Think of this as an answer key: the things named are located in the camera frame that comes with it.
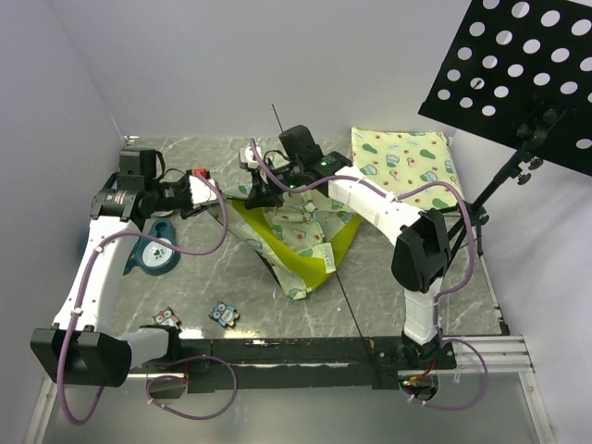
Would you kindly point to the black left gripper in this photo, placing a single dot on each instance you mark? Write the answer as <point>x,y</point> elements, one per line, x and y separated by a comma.
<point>191,210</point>

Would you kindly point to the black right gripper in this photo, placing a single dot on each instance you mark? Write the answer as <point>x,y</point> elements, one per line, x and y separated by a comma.
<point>263,194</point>

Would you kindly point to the green patterned pet tent fabric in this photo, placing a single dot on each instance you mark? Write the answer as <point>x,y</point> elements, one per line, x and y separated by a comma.
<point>288,239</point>

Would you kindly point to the black tent pole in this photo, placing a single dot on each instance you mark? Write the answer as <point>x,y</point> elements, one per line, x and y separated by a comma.
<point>328,224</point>

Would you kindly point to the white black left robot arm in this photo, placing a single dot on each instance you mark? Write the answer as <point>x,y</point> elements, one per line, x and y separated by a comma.
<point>80,347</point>

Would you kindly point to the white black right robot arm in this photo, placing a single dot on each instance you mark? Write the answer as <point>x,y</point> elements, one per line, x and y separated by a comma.
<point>420,238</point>

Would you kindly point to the stainless steel pet bowl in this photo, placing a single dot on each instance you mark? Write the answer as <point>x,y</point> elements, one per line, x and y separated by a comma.
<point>163,214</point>

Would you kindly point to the teal double pet bowl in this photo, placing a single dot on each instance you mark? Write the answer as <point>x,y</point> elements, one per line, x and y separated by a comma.
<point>151,257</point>

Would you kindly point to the green patterned tent mat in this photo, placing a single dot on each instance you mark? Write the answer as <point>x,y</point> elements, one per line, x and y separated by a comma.
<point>401,162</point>

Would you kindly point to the red owl puzzle piece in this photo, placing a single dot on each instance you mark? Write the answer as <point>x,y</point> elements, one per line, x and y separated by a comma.
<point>167,318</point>

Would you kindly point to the blue owl puzzle piece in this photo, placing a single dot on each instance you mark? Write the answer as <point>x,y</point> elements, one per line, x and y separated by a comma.
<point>225,315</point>

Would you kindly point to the black music stand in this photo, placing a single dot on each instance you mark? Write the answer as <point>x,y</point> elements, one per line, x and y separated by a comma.
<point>518,73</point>

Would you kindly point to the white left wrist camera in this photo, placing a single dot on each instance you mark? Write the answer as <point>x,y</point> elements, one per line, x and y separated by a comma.
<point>202,187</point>

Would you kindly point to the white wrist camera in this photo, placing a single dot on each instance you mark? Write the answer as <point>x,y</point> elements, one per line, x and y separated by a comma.
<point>251,159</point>
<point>202,187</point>

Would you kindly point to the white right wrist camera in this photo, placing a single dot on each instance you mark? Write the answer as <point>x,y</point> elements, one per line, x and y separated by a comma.
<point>251,159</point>

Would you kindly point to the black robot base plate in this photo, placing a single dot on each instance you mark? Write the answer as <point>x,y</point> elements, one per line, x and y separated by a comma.
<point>301,363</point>

